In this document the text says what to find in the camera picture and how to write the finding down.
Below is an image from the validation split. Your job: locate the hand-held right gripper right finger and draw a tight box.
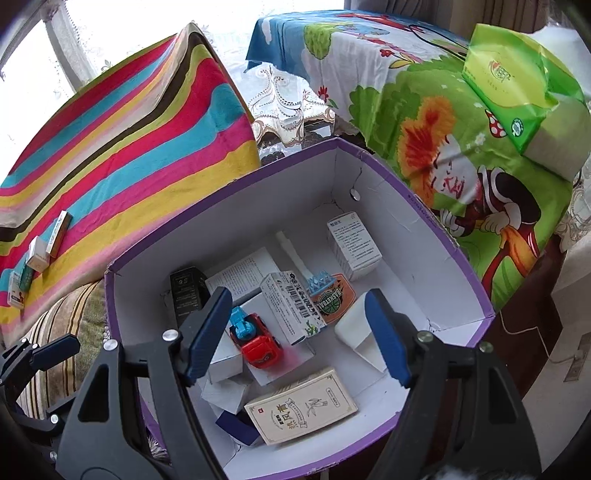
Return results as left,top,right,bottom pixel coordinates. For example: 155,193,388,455
365,288,543,480

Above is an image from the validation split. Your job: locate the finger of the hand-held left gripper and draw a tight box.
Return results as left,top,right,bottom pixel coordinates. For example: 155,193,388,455
9,396,75,435
0,335,80,393

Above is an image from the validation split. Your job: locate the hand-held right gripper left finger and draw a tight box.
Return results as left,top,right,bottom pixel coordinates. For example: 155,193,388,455
54,286,233,480

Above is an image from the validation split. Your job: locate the black box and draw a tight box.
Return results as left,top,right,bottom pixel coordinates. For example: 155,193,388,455
169,266,209,325

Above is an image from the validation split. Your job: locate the red and blue toy car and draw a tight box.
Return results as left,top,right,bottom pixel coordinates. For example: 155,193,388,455
229,306,283,368

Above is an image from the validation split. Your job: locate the purple cardboard box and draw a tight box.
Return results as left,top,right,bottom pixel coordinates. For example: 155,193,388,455
104,137,497,480

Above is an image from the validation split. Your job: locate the white barcode box green mark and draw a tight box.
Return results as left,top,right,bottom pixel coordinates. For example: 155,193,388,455
260,271,329,345

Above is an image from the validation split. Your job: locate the blue spiky brush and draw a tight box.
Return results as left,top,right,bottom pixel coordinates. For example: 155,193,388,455
306,271,334,297

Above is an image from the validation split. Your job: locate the beige herbal print box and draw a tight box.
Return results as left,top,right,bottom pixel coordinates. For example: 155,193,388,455
244,367,359,446

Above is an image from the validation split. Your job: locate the striped green sofa cushion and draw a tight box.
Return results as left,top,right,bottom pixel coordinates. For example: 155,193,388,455
0,279,112,421

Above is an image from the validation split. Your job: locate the basketball print orange pack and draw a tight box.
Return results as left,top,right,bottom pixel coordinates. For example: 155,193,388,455
308,274,357,325

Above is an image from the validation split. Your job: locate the white box red mark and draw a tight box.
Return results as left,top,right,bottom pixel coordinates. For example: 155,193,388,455
6,271,27,308

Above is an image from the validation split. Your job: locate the white box with printed text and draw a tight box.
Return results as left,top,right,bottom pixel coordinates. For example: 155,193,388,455
205,247,282,306

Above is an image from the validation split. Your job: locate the dark blue box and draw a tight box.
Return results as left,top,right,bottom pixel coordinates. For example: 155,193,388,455
216,408,262,447

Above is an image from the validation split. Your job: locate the upright white medicine box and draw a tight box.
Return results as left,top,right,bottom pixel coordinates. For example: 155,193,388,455
327,211,384,282

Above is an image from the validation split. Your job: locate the white beige small box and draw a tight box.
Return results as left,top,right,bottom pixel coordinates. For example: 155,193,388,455
25,236,51,273

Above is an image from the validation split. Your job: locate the white box green orange edge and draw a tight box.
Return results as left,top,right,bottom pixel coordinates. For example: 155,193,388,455
45,210,73,258

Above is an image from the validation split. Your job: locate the rainbow striped blanket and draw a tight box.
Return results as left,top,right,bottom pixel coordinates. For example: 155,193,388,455
0,21,262,335

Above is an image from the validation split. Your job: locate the dark glass side table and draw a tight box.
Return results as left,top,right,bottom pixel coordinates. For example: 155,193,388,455
259,113,370,164

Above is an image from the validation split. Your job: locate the cartoon printed bed sheet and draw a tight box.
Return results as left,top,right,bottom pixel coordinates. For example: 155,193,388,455
247,11,587,310

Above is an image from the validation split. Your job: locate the white lace tablecloth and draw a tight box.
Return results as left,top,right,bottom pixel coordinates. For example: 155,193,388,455
240,62,338,148

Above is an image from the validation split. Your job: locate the green tissue pack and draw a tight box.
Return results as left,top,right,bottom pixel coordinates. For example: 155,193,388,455
462,23,587,182

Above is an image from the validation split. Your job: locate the white lace curtain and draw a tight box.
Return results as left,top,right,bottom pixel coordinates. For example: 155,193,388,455
41,0,105,95

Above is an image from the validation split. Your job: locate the white cable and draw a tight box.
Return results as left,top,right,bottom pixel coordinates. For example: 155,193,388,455
501,314,575,366

